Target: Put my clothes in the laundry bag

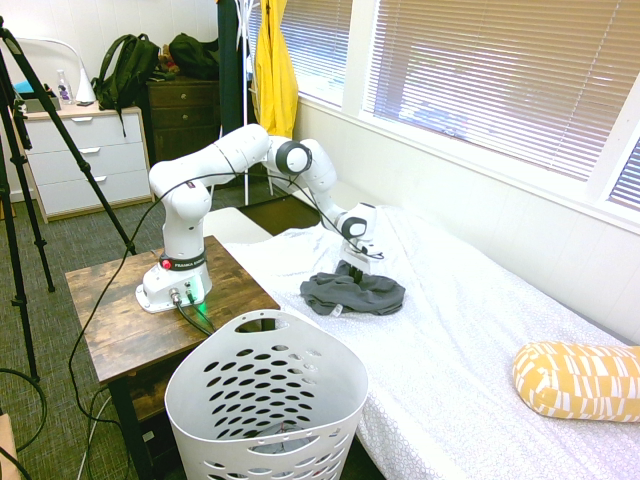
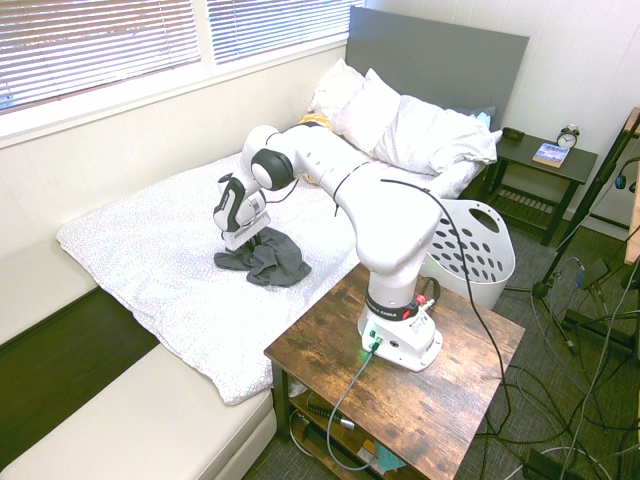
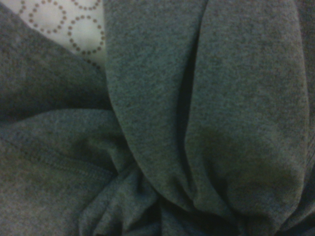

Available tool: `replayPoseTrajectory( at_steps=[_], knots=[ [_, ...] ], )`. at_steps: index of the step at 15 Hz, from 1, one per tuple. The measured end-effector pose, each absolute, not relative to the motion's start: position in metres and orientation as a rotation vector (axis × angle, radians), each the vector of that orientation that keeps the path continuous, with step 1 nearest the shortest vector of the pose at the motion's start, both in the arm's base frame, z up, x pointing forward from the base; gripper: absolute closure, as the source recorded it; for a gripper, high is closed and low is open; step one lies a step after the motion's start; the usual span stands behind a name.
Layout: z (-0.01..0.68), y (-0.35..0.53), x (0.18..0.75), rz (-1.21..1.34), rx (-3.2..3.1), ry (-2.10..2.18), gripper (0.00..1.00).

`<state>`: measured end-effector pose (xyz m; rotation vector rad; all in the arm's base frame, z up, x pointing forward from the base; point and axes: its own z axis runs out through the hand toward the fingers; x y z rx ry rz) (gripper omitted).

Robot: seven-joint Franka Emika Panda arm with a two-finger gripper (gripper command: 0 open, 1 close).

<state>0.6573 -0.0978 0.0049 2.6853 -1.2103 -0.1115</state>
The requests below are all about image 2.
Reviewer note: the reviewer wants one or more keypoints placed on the grey upholstered headboard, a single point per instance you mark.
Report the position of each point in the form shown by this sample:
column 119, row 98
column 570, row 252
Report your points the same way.
column 440, row 60

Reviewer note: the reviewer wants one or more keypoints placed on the rustic wooden side table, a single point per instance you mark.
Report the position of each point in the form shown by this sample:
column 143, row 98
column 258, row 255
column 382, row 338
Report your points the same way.
column 440, row 410

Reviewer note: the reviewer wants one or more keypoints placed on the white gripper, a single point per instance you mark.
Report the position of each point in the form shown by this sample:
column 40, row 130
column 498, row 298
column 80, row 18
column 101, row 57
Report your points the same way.
column 245, row 230

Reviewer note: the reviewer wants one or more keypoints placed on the white perforated laundry basket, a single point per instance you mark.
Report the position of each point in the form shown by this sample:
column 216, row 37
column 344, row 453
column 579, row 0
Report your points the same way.
column 495, row 285

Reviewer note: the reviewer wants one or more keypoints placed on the white circle-print pillow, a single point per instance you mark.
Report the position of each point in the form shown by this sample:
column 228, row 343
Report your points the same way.
column 435, row 140

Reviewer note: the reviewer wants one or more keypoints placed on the black camera stand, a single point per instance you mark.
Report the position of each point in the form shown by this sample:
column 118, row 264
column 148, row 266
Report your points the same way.
column 575, row 235

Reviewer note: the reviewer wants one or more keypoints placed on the blue headphones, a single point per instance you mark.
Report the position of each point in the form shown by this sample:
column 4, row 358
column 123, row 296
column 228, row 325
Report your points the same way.
column 627, row 177

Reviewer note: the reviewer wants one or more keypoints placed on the teal paper sheet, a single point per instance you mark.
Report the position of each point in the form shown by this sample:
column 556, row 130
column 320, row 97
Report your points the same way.
column 387, row 460

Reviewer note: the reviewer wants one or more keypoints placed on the black twin-bell alarm clock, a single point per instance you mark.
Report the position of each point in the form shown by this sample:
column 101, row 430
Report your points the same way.
column 568, row 137

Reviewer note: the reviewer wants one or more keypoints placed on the white circle-print duvet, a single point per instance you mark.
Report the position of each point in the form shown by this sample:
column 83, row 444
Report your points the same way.
column 165, row 260

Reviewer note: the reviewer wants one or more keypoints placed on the dark grey garment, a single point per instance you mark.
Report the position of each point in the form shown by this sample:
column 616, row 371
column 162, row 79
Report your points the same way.
column 280, row 265

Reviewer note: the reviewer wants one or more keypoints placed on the yellow white patterned bolster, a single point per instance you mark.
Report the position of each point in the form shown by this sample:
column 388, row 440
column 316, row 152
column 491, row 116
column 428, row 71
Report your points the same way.
column 315, row 122

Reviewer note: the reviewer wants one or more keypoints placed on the light wood desk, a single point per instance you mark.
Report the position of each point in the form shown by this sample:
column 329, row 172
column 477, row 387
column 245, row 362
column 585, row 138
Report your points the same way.
column 634, row 200

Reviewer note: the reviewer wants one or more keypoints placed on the black nightstand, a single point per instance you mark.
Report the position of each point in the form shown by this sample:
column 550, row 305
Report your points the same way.
column 575, row 165

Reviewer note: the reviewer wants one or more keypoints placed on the cream bench cushion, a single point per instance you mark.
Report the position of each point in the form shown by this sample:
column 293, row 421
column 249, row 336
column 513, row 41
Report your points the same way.
column 125, row 430

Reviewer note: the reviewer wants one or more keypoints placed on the black power adapter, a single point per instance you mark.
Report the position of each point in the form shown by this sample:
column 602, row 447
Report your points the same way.
column 594, row 274

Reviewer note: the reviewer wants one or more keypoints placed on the blue cover book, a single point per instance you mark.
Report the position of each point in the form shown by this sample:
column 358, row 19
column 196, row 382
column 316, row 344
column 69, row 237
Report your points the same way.
column 550, row 155

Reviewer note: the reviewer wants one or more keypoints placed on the small dark box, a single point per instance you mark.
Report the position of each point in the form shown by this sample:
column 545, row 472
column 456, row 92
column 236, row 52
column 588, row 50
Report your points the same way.
column 513, row 134

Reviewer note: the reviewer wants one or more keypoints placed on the dark teal pillow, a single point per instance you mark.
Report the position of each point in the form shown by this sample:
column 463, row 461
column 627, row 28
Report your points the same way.
column 467, row 112

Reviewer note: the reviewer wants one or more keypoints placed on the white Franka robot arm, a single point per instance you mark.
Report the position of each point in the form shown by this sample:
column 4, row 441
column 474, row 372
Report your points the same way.
column 390, row 220

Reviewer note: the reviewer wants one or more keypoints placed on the wide white window blind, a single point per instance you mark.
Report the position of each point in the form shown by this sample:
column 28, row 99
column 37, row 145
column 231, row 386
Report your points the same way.
column 100, row 50

